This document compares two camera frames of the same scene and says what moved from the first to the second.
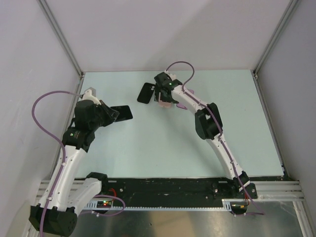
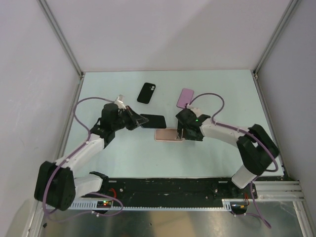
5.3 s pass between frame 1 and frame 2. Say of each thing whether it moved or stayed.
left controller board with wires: stayed
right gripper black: moved
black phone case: stayed
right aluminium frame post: stayed
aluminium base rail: stayed
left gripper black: moved
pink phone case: moved
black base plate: stayed
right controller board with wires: stayed
